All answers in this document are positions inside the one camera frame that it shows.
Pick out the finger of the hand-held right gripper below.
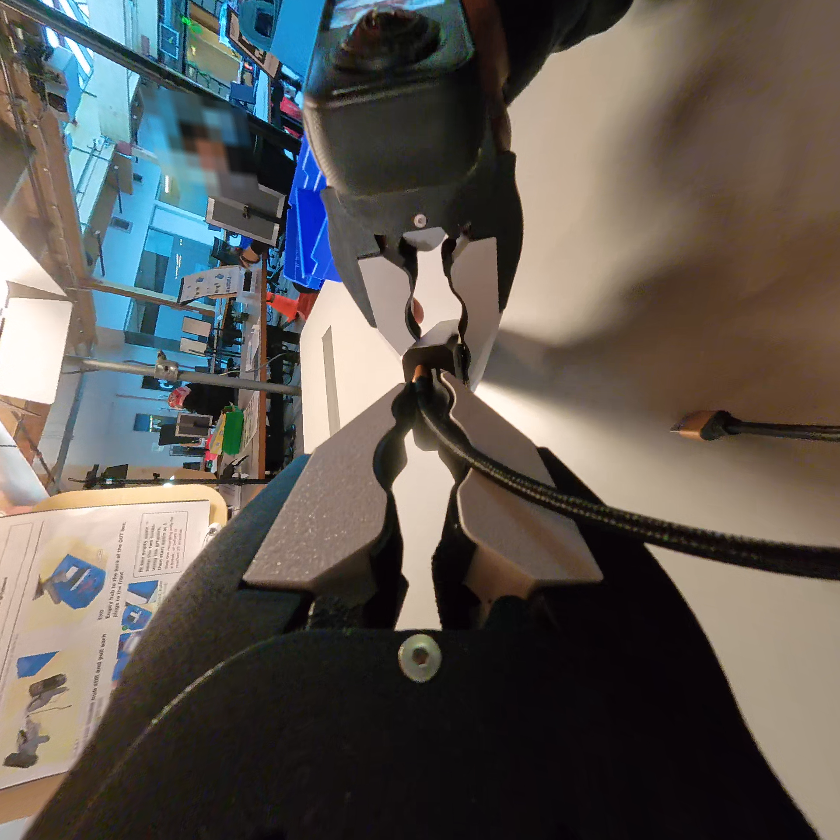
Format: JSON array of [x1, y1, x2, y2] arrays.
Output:
[[441, 235, 504, 396], [357, 251, 425, 360]]

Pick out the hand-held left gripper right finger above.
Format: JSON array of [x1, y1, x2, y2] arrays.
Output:
[[430, 371, 603, 629]]

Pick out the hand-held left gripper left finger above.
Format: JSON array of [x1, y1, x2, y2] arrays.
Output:
[[241, 382, 421, 631]]

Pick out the copper plug black cable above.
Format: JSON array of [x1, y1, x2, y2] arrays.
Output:
[[392, 363, 840, 583]]

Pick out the person's right forearm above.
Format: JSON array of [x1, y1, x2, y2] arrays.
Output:
[[502, 0, 634, 107]]

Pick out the person's right hand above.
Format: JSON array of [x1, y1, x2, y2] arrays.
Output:
[[409, 0, 514, 327]]

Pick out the orange traffic cone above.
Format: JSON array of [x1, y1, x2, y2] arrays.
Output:
[[265, 291, 311, 324]]

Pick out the wooden table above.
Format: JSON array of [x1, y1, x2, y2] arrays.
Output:
[[236, 255, 271, 481]]

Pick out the grey board stand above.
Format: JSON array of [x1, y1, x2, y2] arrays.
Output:
[[205, 182, 287, 248]]

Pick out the instruction poster board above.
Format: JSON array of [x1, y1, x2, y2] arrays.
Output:
[[176, 264, 255, 307]]

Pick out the grey metal pole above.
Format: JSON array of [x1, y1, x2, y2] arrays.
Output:
[[64, 356, 304, 399]]

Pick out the black pole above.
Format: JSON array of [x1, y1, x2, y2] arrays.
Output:
[[26, 0, 311, 153]]

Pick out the document stand with instruction sheet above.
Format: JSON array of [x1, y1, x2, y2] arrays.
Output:
[[0, 482, 228, 823]]

